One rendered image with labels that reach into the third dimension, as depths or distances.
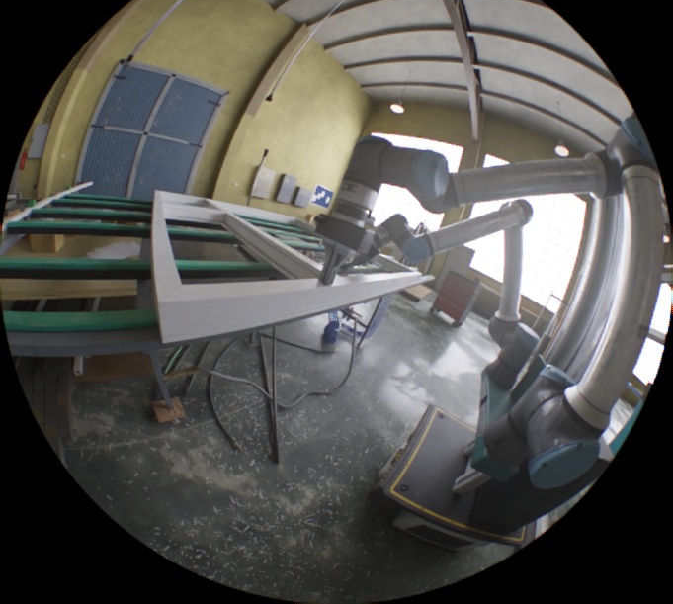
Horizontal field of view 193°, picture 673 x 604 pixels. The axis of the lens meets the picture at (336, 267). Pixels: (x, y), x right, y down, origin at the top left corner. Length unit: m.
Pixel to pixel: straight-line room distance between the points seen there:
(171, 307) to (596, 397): 0.67
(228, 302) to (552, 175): 0.68
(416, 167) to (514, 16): 7.62
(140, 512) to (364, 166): 1.43
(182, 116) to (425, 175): 6.79
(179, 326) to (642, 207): 0.78
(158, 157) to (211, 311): 6.51
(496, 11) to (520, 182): 7.43
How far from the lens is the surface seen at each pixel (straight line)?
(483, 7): 7.79
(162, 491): 1.14
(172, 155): 6.76
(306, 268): 0.61
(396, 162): 0.40
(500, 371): 1.05
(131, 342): 0.36
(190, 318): 0.31
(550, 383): 0.61
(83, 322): 0.39
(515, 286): 1.08
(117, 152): 6.91
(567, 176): 0.57
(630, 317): 0.47
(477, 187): 0.50
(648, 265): 0.49
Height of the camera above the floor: 1.09
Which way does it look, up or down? 14 degrees down
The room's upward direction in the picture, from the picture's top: 20 degrees clockwise
